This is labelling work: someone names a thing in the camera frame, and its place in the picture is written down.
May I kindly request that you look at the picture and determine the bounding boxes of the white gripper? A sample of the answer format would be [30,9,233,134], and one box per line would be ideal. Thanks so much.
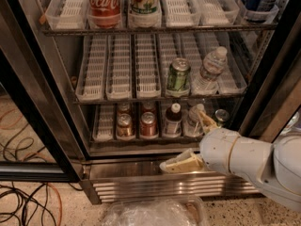
[159,110,240,174]

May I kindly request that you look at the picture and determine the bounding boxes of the orange can front bottom shelf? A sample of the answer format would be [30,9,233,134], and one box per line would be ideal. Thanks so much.
[117,113,134,139]

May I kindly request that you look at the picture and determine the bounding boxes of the orange can shelf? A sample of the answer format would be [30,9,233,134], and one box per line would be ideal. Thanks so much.
[117,103,132,115]
[117,113,134,139]

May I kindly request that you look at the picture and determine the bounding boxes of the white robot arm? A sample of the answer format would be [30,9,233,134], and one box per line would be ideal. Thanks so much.
[160,110,301,212]

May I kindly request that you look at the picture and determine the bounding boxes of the clear water bottle bottom shelf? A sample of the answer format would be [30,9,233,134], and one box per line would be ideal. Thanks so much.
[183,104,205,137]

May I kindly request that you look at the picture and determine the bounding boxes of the clear water bottle shelf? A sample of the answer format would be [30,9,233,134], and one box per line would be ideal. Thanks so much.
[183,104,205,137]
[192,46,228,95]

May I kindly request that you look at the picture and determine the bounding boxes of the green can bottom shelf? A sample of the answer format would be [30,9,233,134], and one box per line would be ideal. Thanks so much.
[214,109,230,127]

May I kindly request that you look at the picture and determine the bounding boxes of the green can shelf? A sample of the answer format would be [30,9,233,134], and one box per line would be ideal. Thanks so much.
[166,57,191,97]
[214,109,230,127]

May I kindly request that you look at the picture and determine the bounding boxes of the red can front bottom shelf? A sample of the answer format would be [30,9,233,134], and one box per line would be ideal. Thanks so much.
[140,112,157,137]

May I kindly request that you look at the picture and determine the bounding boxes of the red can shelf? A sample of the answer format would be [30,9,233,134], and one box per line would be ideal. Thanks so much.
[141,102,156,113]
[140,112,157,137]

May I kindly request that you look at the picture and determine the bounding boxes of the clear water bottle middle shelf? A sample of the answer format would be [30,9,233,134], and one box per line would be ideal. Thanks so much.
[192,46,228,95]

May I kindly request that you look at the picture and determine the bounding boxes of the green can middle shelf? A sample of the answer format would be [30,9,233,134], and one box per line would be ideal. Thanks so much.
[166,57,191,97]

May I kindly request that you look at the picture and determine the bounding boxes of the red can rear bottom shelf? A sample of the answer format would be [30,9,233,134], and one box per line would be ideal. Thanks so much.
[141,102,156,113]

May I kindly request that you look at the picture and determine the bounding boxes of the orange can rear bottom shelf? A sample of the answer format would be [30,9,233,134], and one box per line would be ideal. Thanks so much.
[117,103,132,115]

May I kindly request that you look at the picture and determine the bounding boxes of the right sliding fridge door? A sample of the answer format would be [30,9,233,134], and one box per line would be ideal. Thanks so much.
[232,15,301,142]

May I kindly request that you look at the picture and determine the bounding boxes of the stainless steel fridge cabinet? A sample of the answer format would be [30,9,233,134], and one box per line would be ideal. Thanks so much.
[8,0,301,205]

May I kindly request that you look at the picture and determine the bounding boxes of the open glass fridge door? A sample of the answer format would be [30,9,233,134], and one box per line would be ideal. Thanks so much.
[0,0,85,183]

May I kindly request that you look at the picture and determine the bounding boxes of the red Coca-Cola can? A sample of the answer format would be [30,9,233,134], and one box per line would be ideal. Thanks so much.
[88,0,120,28]

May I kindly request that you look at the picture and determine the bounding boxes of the dark drink bottle white cap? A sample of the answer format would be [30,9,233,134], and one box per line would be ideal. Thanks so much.
[163,103,182,137]

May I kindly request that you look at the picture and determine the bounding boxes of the clear plastic bin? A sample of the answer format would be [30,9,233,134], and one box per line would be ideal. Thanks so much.
[101,196,210,226]

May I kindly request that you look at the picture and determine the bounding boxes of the middle wire shelf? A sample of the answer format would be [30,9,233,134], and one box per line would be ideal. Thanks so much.
[73,93,245,105]

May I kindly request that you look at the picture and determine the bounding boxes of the wire shelf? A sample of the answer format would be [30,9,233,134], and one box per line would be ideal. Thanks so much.
[41,24,277,37]
[73,93,245,105]

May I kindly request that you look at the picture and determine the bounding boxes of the top wire shelf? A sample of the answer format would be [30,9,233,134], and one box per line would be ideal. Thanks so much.
[41,24,277,37]

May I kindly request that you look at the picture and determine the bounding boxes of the orange floor cable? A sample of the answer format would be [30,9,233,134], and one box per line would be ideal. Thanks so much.
[45,182,63,226]

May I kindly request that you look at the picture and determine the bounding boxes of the black floor cables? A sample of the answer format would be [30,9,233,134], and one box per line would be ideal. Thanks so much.
[0,182,83,226]

